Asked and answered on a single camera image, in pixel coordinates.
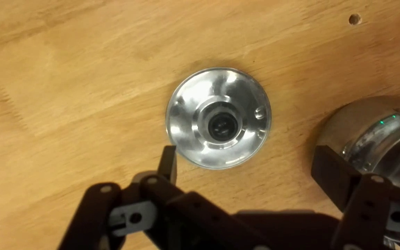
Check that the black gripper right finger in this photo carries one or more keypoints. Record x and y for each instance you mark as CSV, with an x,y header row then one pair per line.
x,y
375,213

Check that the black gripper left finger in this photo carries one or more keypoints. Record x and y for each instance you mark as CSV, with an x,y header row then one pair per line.
x,y
162,217

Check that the silver pot lid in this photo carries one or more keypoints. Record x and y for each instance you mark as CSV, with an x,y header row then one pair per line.
x,y
186,111

